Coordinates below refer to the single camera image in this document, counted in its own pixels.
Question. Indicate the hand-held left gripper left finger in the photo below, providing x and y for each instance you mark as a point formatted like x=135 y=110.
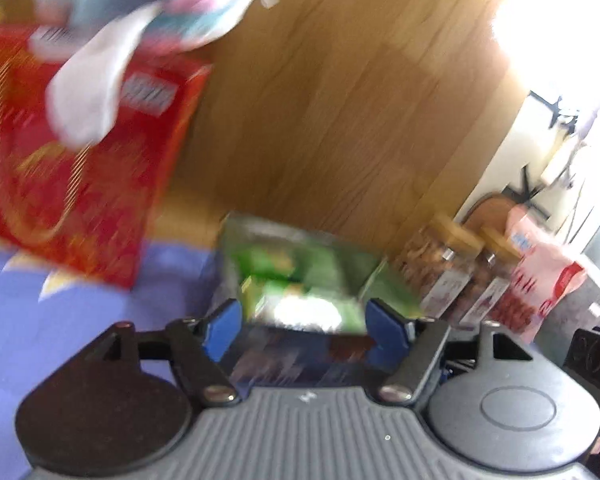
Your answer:
x=222 y=327

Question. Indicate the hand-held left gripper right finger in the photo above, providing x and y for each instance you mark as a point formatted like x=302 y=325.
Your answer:
x=385 y=327

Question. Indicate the green snack packet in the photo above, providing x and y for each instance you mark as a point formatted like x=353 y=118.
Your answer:
x=300 y=305
x=265 y=260
x=390 y=287

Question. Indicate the black printed box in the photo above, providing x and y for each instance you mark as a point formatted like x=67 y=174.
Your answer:
x=300 y=360

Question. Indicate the gold-lid nut jar white label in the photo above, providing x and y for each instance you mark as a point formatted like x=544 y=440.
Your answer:
x=437 y=270

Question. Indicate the pink snack bag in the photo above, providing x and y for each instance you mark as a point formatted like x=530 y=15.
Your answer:
x=535 y=280

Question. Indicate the gold-lid nut jar brown label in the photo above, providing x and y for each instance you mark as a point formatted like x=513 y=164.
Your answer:
x=490 y=285

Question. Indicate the round wooden cutting board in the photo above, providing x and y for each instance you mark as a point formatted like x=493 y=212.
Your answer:
x=490 y=212

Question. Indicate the blue printed cloth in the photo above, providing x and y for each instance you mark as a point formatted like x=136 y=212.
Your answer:
x=40 y=320

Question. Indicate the red gift box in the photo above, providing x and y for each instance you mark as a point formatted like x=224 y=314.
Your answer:
x=80 y=170

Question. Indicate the pink blue plush toy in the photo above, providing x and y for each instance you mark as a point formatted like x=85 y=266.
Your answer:
x=130 y=20

